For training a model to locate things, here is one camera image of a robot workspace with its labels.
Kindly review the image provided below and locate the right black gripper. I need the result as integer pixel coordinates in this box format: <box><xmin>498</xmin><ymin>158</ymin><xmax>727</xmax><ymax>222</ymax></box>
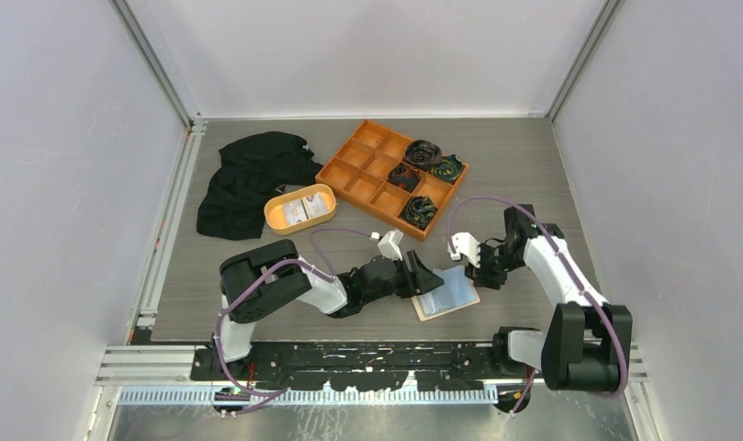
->
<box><xmin>465</xmin><ymin>241</ymin><xmax>526</xmax><ymax>289</ymax></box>

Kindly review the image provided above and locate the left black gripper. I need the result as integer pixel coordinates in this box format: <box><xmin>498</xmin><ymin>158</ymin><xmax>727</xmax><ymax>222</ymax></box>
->
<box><xmin>363</xmin><ymin>251</ymin><xmax>444</xmax><ymax>305</ymax></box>

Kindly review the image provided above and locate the beige card holder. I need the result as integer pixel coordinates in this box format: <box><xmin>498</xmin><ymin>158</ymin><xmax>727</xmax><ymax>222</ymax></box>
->
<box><xmin>412</xmin><ymin>266</ymin><xmax>480</xmax><ymax>322</ymax></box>

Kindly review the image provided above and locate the orange oval tray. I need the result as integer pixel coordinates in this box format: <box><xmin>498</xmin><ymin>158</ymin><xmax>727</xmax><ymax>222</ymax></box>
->
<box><xmin>264</xmin><ymin>184</ymin><xmax>337</xmax><ymax>235</ymax></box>

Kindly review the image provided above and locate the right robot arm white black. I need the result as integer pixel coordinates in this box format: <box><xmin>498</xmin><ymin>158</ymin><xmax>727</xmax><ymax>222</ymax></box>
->
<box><xmin>449</xmin><ymin>204</ymin><xmax>633</xmax><ymax>396</ymax></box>

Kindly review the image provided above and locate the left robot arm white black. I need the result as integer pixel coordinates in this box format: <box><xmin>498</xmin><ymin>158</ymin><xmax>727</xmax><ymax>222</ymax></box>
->
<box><xmin>213</xmin><ymin>239</ymin><xmax>445</xmax><ymax>379</ymax></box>

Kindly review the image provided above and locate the right credit card in tray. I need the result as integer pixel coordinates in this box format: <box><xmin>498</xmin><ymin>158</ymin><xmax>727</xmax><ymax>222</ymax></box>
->
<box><xmin>301</xmin><ymin>192</ymin><xmax>330</xmax><ymax>219</ymax></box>

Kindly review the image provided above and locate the credit card in tray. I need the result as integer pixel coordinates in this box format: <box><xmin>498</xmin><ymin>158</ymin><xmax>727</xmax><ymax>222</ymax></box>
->
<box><xmin>282</xmin><ymin>199</ymin><xmax>309</xmax><ymax>227</ymax></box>
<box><xmin>301</xmin><ymin>192</ymin><xmax>330</xmax><ymax>219</ymax></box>

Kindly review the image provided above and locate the left credit card in tray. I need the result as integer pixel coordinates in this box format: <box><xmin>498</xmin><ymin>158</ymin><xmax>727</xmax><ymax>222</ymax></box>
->
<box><xmin>282</xmin><ymin>199</ymin><xmax>309</xmax><ymax>227</ymax></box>

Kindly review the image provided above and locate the green yellow rolled tie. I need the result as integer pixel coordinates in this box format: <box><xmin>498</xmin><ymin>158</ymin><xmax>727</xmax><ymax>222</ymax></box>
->
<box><xmin>400</xmin><ymin>196</ymin><xmax>438</xmax><ymax>231</ymax></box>

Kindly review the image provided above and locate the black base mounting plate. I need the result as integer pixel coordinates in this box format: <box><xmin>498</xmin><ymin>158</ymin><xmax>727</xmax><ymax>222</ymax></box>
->
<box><xmin>228</xmin><ymin>342</ymin><xmax>533</xmax><ymax>391</ymax></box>

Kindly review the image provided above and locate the dark red rolled tie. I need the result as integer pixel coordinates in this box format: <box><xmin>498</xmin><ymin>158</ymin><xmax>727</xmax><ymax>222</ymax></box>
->
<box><xmin>388</xmin><ymin>163</ymin><xmax>421</xmax><ymax>194</ymax></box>

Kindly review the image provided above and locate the green patterned rolled tie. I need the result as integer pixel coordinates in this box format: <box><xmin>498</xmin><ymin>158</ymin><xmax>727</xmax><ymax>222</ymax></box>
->
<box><xmin>430</xmin><ymin>154</ymin><xmax>465</xmax><ymax>185</ymax></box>

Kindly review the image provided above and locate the dark brown rolled tie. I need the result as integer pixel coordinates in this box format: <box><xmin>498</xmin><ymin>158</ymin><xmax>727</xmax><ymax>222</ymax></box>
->
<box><xmin>403</xmin><ymin>140</ymin><xmax>443</xmax><ymax>171</ymax></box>

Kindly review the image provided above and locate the orange compartment organizer box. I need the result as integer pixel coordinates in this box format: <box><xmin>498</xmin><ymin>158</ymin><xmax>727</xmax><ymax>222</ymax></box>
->
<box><xmin>316</xmin><ymin>119</ymin><xmax>469</xmax><ymax>242</ymax></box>

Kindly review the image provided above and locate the black cloth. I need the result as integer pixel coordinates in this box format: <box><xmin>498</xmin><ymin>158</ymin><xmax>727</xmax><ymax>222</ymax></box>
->
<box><xmin>196</xmin><ymin>131</ymin><xmax>323</xmax><ymax>241</ymax></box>

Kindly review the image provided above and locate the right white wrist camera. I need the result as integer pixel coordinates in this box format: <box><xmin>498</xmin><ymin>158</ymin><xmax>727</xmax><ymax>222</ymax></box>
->
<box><xmin>447</xmin><ymin>232</ymin><xmax>480</xmax><ymax>266</ymax></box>

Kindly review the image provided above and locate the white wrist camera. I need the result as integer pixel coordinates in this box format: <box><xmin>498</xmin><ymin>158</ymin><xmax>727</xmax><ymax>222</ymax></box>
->
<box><xmin>377</xmin><ymin>229</ymin><xmax>403</xmax><ymax>261</ymax></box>
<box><xmin>447</xmin><ymin>232</ymin><xmax>480</xmax><ymax>266</ymax></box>

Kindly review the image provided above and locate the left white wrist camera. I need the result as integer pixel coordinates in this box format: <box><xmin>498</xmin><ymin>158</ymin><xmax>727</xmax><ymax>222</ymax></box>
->
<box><xmin>377</xmin><ymin>229</ymin><xmax>403</xmax><ymax>261</ymax></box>

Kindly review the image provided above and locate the aluminium front frame rail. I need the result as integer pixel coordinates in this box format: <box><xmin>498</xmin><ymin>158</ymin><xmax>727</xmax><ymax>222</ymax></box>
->
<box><xmin>94</xmin><ymin>344</ymin><xmax>649</xmax><ymax>408</ymax></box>

